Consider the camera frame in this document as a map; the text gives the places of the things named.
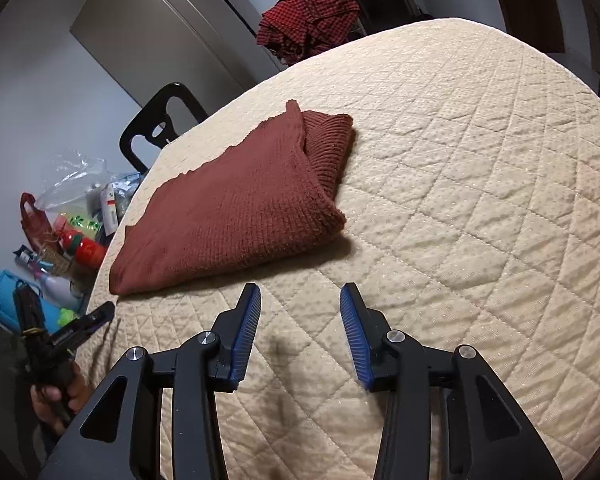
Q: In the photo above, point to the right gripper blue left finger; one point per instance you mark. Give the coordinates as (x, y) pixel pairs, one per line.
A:
(116, 434)

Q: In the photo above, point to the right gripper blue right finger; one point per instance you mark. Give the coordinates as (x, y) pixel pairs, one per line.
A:
(485, 433)

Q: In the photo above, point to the rust red knit sweater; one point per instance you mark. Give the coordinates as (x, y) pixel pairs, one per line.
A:
(271, 196)

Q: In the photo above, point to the person left hand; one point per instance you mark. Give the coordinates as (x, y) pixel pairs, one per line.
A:
(46, 399)

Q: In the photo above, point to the green frog container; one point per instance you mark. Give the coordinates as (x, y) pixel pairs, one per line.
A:
(66, 316)

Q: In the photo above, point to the white spray bottle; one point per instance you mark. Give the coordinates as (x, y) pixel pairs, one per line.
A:
(55, 288)

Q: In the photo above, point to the blue thermos jug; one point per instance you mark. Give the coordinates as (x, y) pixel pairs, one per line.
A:
(8, 313)

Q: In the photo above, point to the red reindeer thermos bottle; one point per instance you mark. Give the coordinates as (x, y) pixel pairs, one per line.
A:
(82, 249)

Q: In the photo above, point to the red gift bag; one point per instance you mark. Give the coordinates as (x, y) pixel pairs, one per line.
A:
(36, 227)

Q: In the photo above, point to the pink green snack packet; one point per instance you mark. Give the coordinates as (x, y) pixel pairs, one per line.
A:
(86, 225)

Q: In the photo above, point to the white medicine box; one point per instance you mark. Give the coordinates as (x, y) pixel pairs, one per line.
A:
(108, 208)

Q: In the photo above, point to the clear plastic bag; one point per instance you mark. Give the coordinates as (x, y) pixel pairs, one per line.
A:
(72, 181)

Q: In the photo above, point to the beige quilted table cover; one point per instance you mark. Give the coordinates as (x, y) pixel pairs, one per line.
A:
(472, 199)

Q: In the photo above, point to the black chair behind table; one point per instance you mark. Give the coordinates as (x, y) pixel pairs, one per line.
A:
(155, 125)

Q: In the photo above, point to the grey refrigerator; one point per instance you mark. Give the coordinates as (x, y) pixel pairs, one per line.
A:
(209, 46)

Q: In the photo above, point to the red black checkered cloth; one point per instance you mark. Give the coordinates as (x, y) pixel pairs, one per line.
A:
(294, 30)

